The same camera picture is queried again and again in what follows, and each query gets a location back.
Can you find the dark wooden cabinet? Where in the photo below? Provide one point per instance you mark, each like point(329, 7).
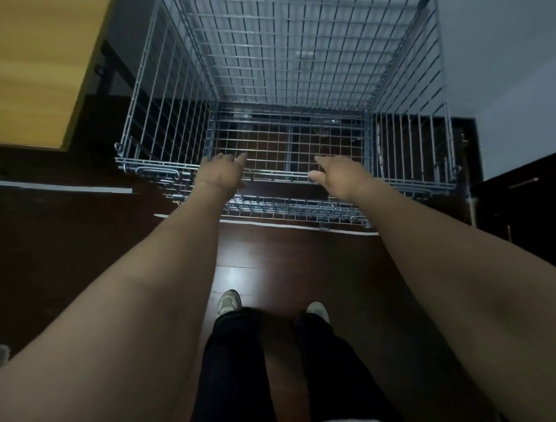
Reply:
point(517, 208)

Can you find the yellow wooden table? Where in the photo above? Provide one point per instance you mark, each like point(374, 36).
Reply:
point(39, 65)

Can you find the person's left white shoe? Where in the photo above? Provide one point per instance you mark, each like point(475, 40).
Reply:
point(229, 302)

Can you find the person's left hand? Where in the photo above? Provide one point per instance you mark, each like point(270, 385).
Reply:
point(219, 174)

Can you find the person's left fingers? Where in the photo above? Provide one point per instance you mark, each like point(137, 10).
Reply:
point(226, 160)

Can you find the person's right forearm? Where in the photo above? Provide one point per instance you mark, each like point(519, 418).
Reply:
point(456, 287)

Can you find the person's white shoe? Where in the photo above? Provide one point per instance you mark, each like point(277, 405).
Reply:
point(318, 311)
point(229, 302)

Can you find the person's right white shoe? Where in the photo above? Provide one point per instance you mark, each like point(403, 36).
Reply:
point(318, 311)

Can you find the black metal table frame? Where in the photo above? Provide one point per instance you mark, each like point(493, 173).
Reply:
point(114, 65)

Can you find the black trousers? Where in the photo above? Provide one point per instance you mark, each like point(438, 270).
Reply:
point(236, 369)

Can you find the person's right hand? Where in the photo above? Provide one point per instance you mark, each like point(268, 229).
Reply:
point(345, 180)

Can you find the person's right thumb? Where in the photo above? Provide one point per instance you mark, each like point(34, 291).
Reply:
point(316, 176)

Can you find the person's left forearm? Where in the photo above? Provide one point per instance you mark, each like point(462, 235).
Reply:
point(143, 295)

